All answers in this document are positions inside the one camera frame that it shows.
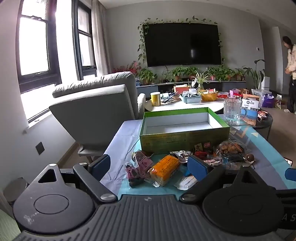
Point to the bundle of dark pens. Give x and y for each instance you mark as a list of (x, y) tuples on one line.
[(168, 97)]

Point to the green cardboard box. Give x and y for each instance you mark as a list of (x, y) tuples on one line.
[(180, 139)]

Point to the tall leafy floor plant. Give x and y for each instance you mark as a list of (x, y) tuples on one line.
[(254, 78)]

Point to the orange woven basket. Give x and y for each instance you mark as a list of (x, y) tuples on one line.
[(208, 96)]

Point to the glass mug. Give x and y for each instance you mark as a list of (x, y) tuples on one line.
[(232, 111)]

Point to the beige curtain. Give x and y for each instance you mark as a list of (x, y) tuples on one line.
[(100, 34)]

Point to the clear bag of peanuts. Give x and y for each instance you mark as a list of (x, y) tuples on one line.
[(229, 147)]

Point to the orange bread packet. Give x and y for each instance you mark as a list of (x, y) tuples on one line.
[(165, 169)]

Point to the purple bag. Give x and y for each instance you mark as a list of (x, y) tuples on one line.
[(267, 100)]

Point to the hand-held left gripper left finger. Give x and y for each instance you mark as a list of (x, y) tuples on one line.
[(101, 165)]

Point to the black snack bar packet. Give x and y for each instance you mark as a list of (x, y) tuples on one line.
[(234, 158)]

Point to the white paper bag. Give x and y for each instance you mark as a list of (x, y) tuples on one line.
[(256, 92)]

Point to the dark round side table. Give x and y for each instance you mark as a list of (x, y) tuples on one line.
[(266, 129)]

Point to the narrow black framed window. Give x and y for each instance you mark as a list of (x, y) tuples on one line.
[(84, 46)]

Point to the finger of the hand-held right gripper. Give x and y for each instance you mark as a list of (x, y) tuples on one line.
[(291, 173)]

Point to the grey round bin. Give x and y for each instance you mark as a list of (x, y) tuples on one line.
[(15, 190)]

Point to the white blue carton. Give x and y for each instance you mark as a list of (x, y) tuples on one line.
[(251, 109)]

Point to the white air purifier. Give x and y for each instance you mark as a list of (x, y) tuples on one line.
[(266, 83)]

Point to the clear plastic cup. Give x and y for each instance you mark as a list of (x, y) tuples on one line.
[(232, 96)]

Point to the dark wall socket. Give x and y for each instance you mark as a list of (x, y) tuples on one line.
[(39, 148)]

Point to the red black small packet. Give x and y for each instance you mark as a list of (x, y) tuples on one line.
[(200, 154)]

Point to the red wrapped candies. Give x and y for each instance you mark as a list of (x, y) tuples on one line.
[(262, 115)]

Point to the white snack packet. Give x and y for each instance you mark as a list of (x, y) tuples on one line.
[(186, 183)]

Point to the wide black framed window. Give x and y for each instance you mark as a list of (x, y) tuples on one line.
[(34, 46)]

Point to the round white table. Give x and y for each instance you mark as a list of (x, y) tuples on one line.
[(185, 107)]

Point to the red snack bag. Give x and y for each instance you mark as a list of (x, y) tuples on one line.
[(223, 95)]

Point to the orange tissue box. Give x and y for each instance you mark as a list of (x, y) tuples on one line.
[(181, 89)]

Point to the black television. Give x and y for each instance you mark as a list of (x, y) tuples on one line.
[(182, 44)]

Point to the blue white porcelain vase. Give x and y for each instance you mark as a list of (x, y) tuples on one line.
[(138, 81)]

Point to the tan small packet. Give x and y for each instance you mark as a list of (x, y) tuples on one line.
[(198, 147)]

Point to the blue plastic basket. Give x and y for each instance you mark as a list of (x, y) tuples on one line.
[(190, 99)]

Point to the grey armchair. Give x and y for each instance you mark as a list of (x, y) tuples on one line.
[(92, 111)]

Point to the row of potted green plants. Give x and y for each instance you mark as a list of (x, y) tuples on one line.
[(145, 75)]

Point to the smartphone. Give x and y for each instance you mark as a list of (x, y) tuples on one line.
[(288, 161)]

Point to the dark television cabinet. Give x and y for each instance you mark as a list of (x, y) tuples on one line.
[(148, 89)]

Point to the yellow can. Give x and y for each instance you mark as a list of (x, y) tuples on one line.
[(155, 99)]

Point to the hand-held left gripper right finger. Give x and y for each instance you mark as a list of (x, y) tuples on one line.
[(198, 165)]

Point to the clear plastic packet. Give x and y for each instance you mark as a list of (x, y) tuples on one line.
[(238, 165)]

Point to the spider plant in vase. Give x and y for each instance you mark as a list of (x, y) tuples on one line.
[(200, 78)]

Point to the brown paper bag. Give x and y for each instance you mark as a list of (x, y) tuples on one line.
[(244, 91)]

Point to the brown round nut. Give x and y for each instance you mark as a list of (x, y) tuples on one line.
[(249, 157)]

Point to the pink gift box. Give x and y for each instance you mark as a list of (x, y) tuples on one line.
[(234, 92)]

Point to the pink label plum packet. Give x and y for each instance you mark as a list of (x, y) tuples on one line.
[(144, 162), (134, 173)]

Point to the red flower bouquet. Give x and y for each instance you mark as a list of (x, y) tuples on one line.
[(127, 68)]

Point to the green cloth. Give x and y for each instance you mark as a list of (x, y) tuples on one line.
[(8, 224)]

